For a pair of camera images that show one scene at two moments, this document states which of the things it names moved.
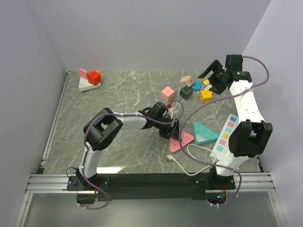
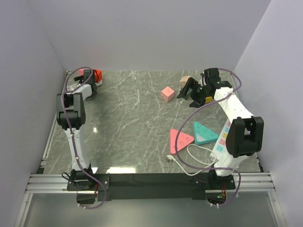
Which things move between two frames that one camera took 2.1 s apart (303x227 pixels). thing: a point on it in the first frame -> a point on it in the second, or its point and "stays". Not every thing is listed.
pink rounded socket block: x=174 y=144 stays
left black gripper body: x=165 y=129 -> x=80 y=78
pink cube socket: x=167 y=94 stays
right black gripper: x=215 y=67 -> x=197 y=101
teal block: x=202 y=135 stays
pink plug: x=83 y=74 stays
